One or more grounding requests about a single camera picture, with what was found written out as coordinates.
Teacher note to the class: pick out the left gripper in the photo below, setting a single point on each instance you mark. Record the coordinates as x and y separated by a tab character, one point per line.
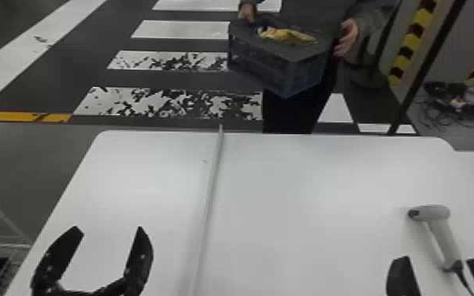
84	292

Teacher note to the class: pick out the black crate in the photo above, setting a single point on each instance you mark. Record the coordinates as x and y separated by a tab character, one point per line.
276	66

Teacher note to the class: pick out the hand scanner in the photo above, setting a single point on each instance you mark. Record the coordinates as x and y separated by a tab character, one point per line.
438	225

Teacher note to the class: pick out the person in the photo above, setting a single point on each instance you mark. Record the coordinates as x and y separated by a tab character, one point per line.
303	111

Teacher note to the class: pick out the person's hand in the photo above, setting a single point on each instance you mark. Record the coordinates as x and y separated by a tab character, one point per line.
348	38
247	11

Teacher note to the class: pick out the yellow snack packet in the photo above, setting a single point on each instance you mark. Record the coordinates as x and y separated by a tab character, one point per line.
286	35

